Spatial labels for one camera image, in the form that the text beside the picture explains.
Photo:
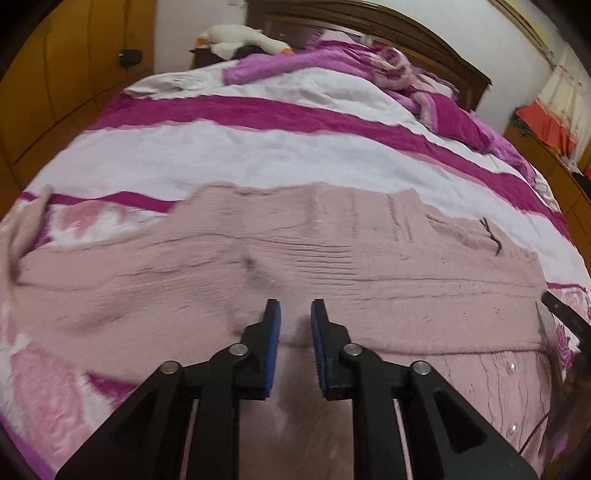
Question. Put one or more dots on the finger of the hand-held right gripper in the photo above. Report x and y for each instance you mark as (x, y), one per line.
(565, 314)

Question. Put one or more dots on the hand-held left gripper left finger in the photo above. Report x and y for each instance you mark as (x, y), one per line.
(275, 332)

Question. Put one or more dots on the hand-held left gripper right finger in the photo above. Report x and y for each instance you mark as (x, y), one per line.
(317, 332)

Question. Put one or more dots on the pink knitted cardigan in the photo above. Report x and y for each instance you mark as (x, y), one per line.
(323, 258)

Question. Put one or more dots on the wooden side cabinet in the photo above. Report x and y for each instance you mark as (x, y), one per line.
(549, 170)

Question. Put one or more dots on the floral striped bedspread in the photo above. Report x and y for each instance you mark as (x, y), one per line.
(231, 143)

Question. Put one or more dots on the cream and orange curtain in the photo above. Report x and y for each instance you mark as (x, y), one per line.
(554, 115)

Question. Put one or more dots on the purple fleece blanket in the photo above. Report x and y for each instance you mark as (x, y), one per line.
(323, 57)

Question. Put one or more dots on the crumpled floral purple cloth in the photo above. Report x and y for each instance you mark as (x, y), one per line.
(392, 67)

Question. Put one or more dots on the white plush goose toy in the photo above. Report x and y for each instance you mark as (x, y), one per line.
(240, 37)

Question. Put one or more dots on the dark wooden headboard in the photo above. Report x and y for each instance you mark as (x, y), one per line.
(415, 37)

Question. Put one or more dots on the yellow wooden wardrobe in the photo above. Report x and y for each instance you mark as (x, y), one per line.
(55, 83)

